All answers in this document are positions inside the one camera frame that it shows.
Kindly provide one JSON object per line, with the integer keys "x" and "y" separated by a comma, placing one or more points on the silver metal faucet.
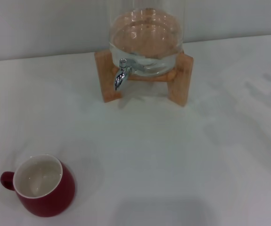
{"x": 122, "y": 76}

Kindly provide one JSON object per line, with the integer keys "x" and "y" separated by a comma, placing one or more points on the red ceramic cup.
{"x": 52, "y": 200}

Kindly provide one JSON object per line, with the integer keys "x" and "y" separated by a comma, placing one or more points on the wooden dispenser stand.
{"x": 180, "y": 82}

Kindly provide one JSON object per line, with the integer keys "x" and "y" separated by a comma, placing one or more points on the glass water dispenser jar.
{"x": 147, "y": 35}

